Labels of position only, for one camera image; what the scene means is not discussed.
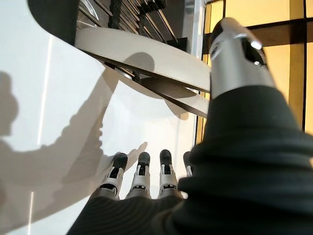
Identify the beige round ceramic plate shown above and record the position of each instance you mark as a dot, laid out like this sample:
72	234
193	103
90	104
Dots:
159	56
168	90

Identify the black dish drying rack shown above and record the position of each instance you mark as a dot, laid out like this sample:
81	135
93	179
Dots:
137	14

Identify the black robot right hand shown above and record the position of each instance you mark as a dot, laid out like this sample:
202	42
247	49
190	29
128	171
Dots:
232	171

